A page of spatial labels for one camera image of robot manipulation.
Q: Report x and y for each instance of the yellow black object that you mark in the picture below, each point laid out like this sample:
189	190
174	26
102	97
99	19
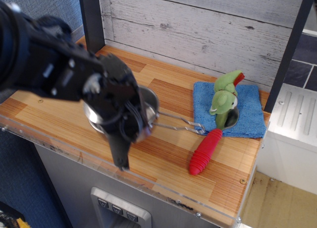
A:
8	220

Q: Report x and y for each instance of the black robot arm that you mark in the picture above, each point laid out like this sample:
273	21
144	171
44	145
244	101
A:
38	55

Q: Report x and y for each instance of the blue folded cloth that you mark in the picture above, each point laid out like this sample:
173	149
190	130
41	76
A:
251	118

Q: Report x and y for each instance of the grey dispenser button panel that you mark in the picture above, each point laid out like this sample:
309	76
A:
114	212

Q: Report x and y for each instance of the white ribbed box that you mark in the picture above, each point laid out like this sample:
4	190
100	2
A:
289	150

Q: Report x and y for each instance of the dark grey right post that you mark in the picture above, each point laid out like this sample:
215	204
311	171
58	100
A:
294	38

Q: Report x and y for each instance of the small steel pot with handle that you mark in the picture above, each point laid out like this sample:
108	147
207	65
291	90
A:
151	101

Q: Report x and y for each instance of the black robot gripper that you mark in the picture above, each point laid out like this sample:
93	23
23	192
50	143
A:
114	96

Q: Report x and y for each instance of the green plush toy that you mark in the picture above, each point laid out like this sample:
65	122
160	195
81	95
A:
225	93

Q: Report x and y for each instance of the dark grey left post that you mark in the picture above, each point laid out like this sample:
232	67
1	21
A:
93	25

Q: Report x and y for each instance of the dark grey post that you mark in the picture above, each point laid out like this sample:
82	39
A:
93	25
294	38

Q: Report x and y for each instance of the red handled metal spoon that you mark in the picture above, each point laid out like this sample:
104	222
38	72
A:
206	148

